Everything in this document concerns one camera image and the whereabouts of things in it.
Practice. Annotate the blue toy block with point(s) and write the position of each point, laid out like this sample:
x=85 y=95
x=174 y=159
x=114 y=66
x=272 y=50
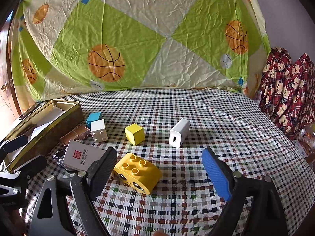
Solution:
x=93 y=117

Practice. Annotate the clear plastic bags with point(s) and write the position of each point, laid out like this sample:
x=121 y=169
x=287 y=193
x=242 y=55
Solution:
x=306 y=140

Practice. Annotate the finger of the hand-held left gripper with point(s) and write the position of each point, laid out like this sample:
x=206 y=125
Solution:
x=16 y=143
x=29 y=167

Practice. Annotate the white paper carton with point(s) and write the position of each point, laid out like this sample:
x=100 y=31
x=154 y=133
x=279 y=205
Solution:
x=57 y=110

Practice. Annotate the wooden cabinet door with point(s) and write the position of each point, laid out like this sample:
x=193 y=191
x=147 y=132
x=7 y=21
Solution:
x=7 y=73

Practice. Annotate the basketball print quilt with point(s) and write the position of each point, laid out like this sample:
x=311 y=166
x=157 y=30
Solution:
x=137 y=29

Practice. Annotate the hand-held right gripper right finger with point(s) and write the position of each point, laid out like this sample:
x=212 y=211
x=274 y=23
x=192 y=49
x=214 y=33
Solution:
x=216 y=177

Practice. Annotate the gold brown tin box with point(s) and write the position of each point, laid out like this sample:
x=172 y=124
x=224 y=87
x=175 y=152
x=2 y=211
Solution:
x=53 y=134

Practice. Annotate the silver foil wrapper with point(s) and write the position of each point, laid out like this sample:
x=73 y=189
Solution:
x=58 y=159

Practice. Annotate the copper tin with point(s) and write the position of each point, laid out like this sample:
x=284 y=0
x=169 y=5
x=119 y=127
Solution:
x=76 y=134

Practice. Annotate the checkered bed sheet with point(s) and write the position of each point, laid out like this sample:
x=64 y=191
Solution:
x=196 y=118

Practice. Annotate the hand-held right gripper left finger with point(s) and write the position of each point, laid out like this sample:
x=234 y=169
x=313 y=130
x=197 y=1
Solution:
x=104 y=170

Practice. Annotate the yellow toy block with face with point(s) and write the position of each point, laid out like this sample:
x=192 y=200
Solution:
x=137 y=174

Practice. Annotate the white toy block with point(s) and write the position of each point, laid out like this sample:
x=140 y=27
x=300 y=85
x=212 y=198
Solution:
x=99 y=130

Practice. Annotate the white phone charger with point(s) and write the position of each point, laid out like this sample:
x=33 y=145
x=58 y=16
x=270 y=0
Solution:
x=179 y=134

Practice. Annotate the tin box lid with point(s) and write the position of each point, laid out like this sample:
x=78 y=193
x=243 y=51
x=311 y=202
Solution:
x=29 y=110

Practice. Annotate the white card box red seal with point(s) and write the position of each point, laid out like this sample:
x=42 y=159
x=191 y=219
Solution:
x=81 y=157

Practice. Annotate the yellow cube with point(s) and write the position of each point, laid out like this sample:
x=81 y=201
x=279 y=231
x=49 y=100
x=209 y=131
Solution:
x=134 y=134

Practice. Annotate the red plaid bear cloth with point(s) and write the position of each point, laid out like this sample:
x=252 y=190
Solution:
x=288 y=91

